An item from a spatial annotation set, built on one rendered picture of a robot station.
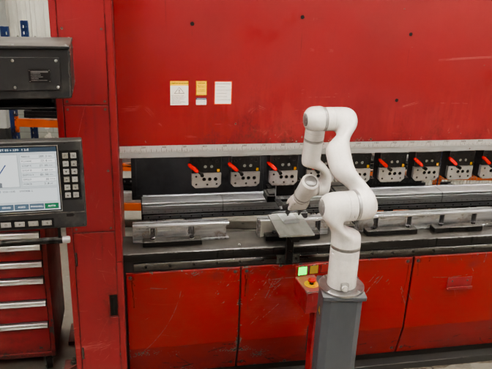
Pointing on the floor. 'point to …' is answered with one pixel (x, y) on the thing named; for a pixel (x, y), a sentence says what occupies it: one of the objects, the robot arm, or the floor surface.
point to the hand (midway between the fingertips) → (293, 211)
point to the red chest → (31, 297)
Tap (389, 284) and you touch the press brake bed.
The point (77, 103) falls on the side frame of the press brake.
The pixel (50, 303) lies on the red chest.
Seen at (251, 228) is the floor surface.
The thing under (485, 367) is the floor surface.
